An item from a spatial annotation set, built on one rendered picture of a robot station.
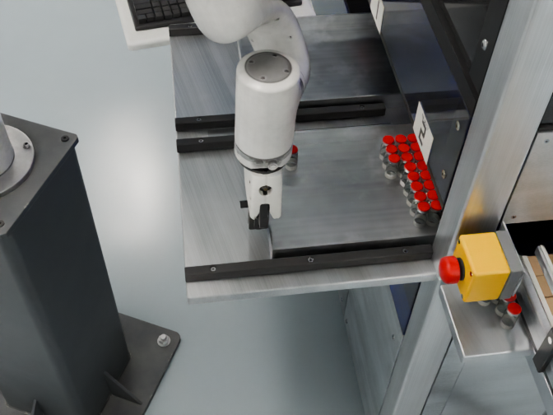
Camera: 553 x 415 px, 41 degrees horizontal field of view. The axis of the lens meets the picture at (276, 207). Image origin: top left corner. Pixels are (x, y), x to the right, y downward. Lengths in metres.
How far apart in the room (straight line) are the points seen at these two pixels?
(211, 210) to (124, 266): 1.06
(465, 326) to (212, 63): 0.74
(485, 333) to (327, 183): 0.37
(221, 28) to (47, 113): 1.95
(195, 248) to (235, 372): 0.91
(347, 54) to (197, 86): 0.32
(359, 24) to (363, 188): 0.46
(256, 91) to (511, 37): 0.31
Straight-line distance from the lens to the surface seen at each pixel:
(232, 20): 0.90
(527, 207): 1.12
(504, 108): 0.94
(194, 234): 1.24
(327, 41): 1.60
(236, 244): 1.22
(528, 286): 1.18
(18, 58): 3.08
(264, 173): 1.06
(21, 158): 1.42
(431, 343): 1.39
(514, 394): 1.71
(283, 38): 1.03
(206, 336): 2.14
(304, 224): 1.25
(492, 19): 0.97
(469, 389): 1.62
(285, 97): 0.96
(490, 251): 1.08
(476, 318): 1.19
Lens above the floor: 1.86
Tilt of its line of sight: 50 degrees down
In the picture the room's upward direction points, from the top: 2 degrees clockwise
